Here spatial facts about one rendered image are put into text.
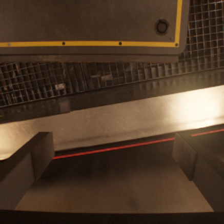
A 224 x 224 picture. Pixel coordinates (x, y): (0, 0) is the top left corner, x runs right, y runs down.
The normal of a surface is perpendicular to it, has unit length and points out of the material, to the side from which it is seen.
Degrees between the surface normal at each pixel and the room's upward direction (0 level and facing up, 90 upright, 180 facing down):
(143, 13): 0
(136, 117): 2
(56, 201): 70
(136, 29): 0
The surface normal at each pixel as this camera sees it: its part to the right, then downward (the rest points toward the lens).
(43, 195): -0.17, -0.83
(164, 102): 0.00, 0.25
